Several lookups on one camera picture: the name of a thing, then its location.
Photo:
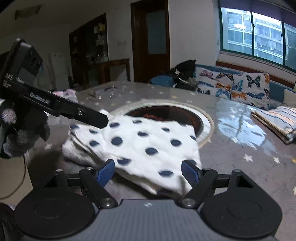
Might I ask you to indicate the dark wooden door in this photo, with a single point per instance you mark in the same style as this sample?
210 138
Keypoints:
150 39

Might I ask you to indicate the green framed window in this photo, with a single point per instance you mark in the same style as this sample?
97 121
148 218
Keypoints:
264 30

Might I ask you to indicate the blue sofa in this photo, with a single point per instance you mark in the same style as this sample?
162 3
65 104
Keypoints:
278 93

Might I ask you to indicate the folded blue striped cloth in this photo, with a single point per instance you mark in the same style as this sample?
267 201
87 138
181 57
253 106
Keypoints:
280 120

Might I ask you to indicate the round black induction cooker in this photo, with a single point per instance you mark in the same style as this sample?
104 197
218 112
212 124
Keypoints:
170 113

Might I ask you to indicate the grey star patterned tablecloth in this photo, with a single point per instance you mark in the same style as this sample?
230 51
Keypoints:
239 141

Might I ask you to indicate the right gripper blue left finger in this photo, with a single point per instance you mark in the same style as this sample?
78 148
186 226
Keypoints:
94 186

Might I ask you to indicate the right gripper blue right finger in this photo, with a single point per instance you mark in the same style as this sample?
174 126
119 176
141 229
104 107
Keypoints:
201 181

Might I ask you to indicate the dark wooden side table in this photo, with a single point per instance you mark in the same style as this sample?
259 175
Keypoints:
113 70

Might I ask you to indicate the gloved left hand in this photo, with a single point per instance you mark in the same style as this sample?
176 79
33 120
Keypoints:
23 127

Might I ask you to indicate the butterfly print pillow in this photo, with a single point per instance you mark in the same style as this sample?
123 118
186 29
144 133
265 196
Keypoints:
248 88

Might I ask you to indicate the white tissue pack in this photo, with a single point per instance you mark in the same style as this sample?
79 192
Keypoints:
68 94

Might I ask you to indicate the white navy polka dot garment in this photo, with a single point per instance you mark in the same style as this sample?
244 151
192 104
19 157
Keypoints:
146 152

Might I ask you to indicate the dark wooden cabinet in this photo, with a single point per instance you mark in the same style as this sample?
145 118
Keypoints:
88 45

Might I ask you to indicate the black bag on sofa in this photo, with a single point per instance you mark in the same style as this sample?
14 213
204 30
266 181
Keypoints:
183 75

